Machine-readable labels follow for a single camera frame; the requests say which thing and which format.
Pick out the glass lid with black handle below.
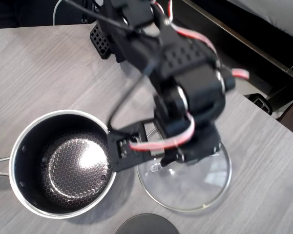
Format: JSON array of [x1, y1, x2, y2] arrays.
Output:
[[136, 128, 233, 212]]

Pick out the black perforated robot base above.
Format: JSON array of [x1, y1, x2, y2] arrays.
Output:
[[89, 23, 113, 60]]

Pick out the stainless steel saucepan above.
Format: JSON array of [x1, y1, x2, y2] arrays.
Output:
[[0, 109, 118, 219]]

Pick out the black table clamp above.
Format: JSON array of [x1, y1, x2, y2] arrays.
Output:
[[244, 92, 274, 116]]

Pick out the dark grey round object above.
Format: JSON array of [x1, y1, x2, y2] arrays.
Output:
[[115, 213, 180, 234]]

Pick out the white cushion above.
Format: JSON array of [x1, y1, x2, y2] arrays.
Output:
[[226, 0, 293, 41]]

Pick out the red white gripper servo cable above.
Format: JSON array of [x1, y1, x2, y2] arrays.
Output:
[[128, 114, 196, 154]]

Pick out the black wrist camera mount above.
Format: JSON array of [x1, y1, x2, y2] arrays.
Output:
[[106, 118, 167, 173]]

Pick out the thin black cable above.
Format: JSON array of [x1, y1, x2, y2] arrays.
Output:
[[65, 0, 163, 130]]

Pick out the red white arm servo cable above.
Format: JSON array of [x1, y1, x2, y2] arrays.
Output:
[[151, 0, 250, 79]]

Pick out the dark wooden bench frame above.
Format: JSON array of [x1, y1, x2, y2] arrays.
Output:
[[180, 0, 293, 111]]

